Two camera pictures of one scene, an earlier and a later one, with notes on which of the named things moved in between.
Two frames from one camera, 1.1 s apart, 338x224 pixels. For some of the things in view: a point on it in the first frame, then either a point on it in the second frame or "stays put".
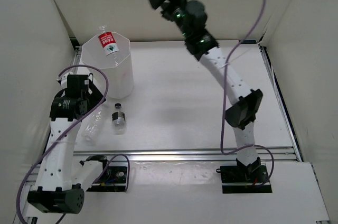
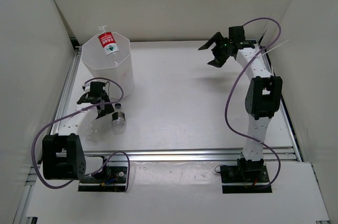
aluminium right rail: [282, 103] stays put
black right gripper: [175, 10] -> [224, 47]
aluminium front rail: [284, 153] stays put
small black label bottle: [118, 118] stays put
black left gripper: [95, 98] -> [108, 109]
